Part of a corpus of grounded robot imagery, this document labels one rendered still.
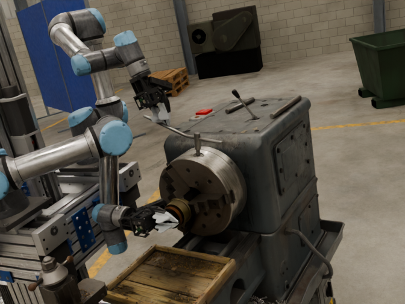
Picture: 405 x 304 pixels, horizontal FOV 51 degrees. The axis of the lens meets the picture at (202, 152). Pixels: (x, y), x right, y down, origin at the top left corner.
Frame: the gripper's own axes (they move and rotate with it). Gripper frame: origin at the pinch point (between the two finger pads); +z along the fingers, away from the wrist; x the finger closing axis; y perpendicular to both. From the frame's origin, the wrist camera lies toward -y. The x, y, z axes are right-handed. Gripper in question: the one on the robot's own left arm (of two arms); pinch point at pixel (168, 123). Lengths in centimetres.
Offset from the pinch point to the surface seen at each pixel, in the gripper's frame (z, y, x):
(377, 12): 18, -983, -127
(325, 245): 87, -55, 10
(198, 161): 15.6, 5.9, 10.5
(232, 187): 28.6, 2.9, 16.9
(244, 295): 68, 8, 6
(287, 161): 35, -32, 21
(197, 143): 10.3, 2.7, 10.9
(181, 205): 26.2, 17.2, 4.7
